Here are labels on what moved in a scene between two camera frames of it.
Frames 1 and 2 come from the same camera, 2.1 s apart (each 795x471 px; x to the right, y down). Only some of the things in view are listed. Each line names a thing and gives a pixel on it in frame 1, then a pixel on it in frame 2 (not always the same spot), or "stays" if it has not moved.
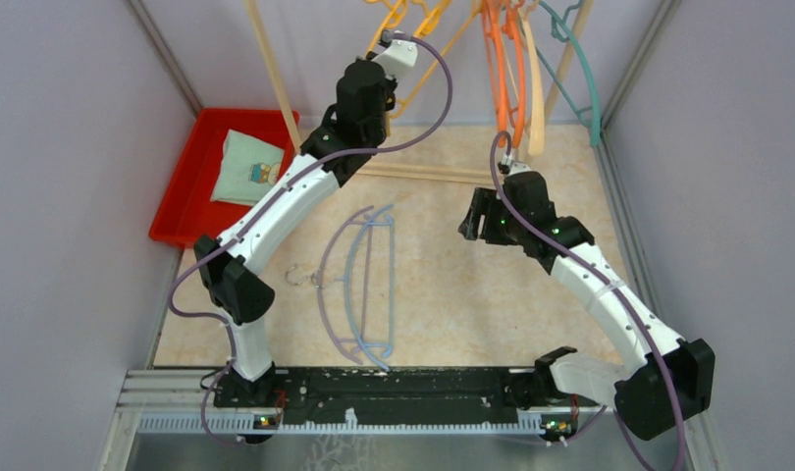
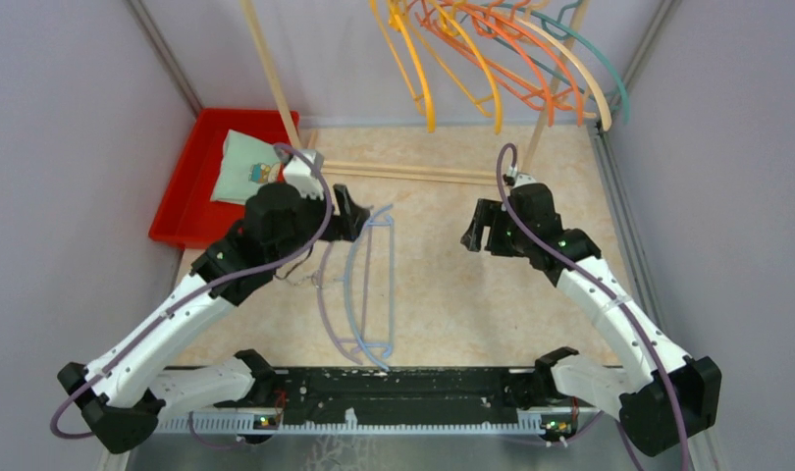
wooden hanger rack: x=401 y=171 stays
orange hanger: x=512 y=27 -> x=544 y=38
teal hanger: x=560 y=26 -> x=563 y=25
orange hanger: x=499 y=61 -> x=506 y=35
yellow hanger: x=434 y=11 -> x=451 y=25
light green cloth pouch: x=248 y=170 stays
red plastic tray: x=186 y=212 stays
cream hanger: x=527 y=12 -> x=533 y=19
